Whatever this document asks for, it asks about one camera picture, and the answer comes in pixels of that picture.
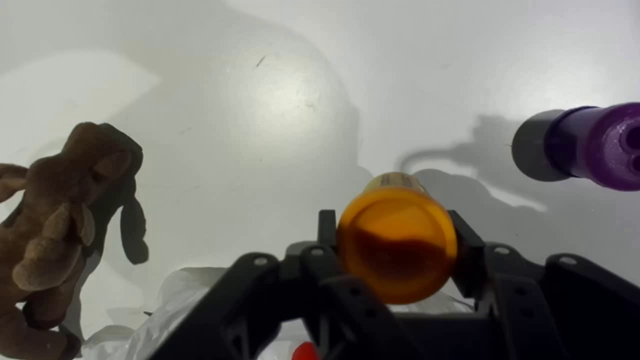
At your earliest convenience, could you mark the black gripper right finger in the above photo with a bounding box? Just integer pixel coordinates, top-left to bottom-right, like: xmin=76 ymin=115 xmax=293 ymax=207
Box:
xmin=443 ymin=212 xmax=640 ymax=360

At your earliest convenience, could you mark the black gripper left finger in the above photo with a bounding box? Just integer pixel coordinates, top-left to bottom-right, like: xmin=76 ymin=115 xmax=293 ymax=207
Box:
xmin=151 ymin=210 xmax=415 ymax=360

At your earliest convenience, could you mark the small red-lid container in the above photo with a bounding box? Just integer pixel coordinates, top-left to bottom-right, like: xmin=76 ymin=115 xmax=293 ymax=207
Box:
xmin=293 ymin=343 xmax=323 ymax=360

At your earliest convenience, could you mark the orange play-dough tub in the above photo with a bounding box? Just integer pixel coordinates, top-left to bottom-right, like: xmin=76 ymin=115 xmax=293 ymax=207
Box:
xmin=336 ymin=172 xmax=459 ymax=304

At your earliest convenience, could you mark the purple play-dough tub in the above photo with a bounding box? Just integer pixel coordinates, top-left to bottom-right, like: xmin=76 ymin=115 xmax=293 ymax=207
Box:
xmin=512 ymin=103 xmax=640 ymax=192

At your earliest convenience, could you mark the brown plush moose toy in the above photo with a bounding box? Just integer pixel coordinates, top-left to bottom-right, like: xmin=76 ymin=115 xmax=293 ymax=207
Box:
xmin=0 ymin=123 xmax=148 ymax=360

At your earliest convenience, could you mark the white plastic bag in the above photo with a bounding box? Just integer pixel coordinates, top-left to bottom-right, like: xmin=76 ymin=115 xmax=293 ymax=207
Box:
xmin=80 ymin=268 xmax=224 ymax=360

